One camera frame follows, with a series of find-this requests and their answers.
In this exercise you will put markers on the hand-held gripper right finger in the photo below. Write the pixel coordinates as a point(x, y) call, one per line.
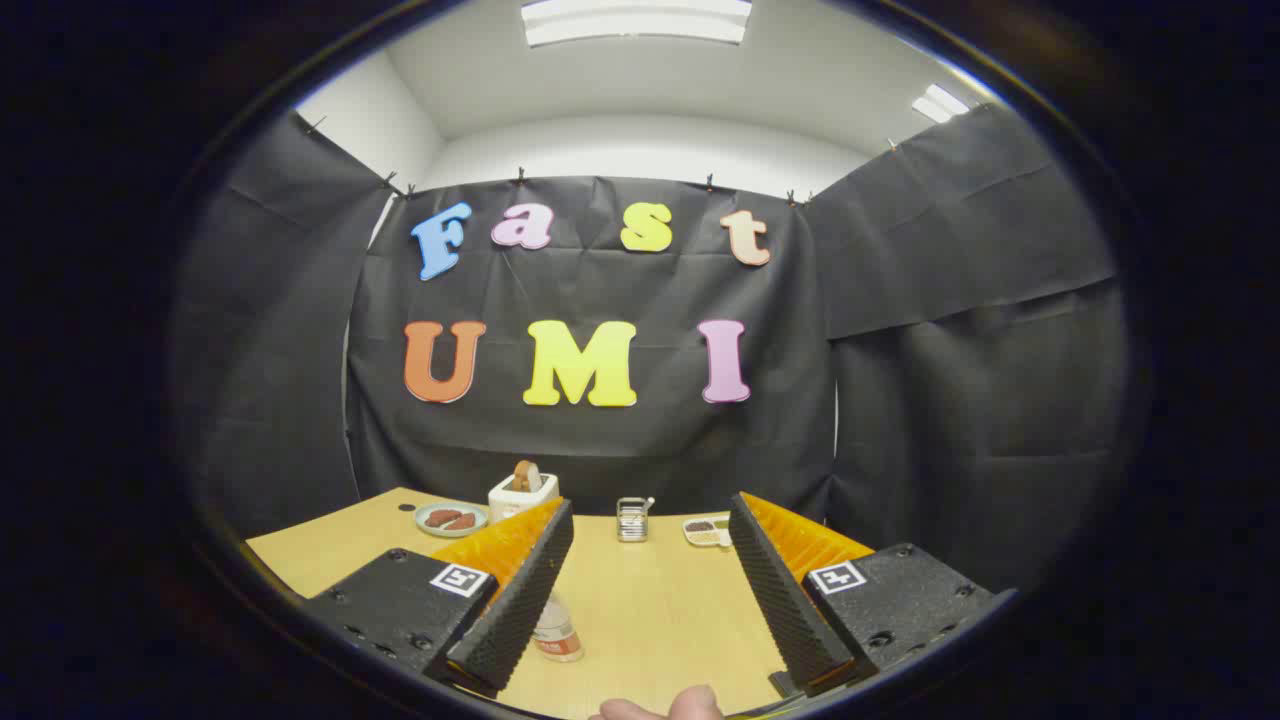
point(785, 600)

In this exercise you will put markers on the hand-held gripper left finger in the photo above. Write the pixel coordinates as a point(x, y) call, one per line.
point(520, 590)

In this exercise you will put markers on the white toaster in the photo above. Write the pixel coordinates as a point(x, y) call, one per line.
point(520, 497)

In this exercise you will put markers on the brown bread slice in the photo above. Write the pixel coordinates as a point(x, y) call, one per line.
point(526, 475)

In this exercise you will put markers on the pale green plate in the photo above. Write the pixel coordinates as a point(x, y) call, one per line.
point(428, 529)

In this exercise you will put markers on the clear plastic juice bottle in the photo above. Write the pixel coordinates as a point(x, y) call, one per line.
point(558, 635)

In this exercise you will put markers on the white divided dish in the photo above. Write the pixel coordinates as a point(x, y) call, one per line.
point(703, 531)

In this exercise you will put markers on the small ceiling light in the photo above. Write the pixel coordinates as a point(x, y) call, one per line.
point(940, 103)

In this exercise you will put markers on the wooden table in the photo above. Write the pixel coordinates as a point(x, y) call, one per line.
point(650, 590)

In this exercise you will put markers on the long ceiling light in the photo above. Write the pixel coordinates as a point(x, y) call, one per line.
point(635, 22)

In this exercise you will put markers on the brown sausage piece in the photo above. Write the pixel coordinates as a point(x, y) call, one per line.
point(441, 517)
point(463, 523)

